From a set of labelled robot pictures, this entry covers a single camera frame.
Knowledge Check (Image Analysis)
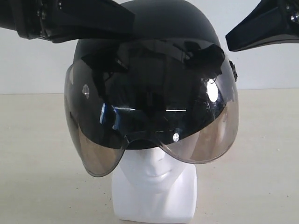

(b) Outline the black helmet with visor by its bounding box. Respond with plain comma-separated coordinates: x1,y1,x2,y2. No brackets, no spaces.
64,0,239,177

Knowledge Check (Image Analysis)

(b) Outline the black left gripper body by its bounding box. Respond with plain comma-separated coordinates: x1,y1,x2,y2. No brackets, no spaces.
0,0,61,40

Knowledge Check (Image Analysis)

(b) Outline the white mannequin head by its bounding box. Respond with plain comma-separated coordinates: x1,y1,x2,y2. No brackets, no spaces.
112,147,197,224

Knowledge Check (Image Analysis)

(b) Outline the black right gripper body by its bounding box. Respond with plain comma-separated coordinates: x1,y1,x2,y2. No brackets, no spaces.
279,0,299,40

